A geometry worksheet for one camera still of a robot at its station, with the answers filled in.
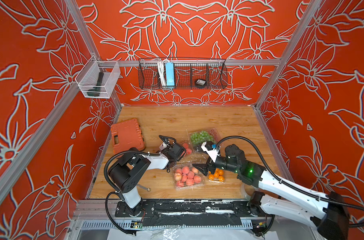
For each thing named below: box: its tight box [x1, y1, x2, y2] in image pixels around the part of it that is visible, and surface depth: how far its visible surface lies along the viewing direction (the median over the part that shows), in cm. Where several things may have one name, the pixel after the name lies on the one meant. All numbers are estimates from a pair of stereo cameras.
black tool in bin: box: [87, 71, 104, 97], surface depth 83 cm
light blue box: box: [165, 62, 175, 86], surface depth 92 cm
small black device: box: [195, 79, 207, 86], surface depth 97 cm
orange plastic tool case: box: [110, 118, 145, 156], surface depth 99 cm
